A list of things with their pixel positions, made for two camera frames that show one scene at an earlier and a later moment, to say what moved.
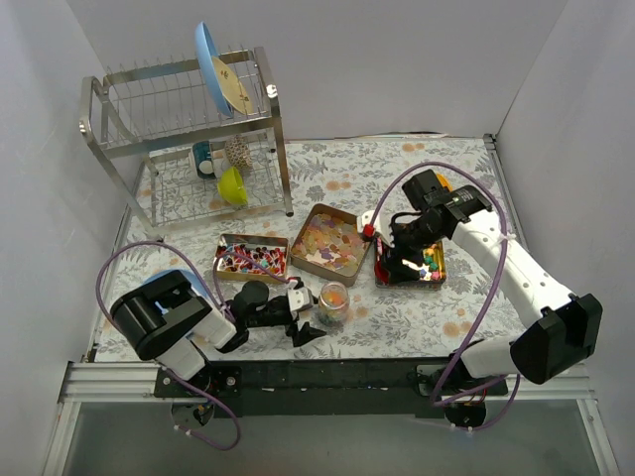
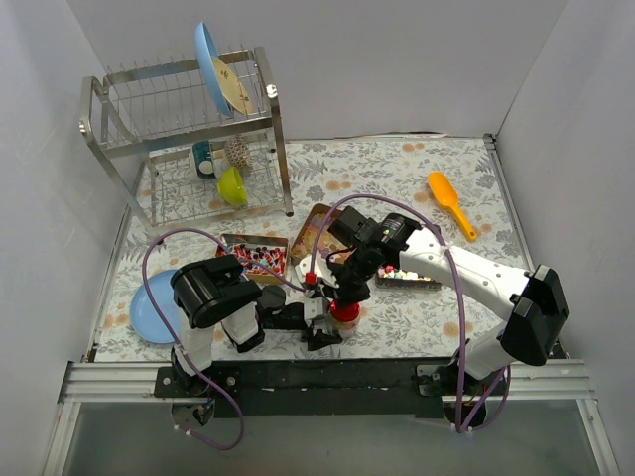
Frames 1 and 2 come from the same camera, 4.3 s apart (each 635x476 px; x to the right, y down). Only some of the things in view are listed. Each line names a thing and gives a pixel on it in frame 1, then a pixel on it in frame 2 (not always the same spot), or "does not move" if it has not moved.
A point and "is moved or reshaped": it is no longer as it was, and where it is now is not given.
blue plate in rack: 208,52 does not move
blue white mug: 201,159 does not move
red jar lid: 381,271 to 346,314
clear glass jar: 333,302 is moved or reshaped
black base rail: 324,388 does not move
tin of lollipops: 270,252 does not move
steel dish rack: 190,140 does not move
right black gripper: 393,247 to 344,291
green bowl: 232,187 does not move
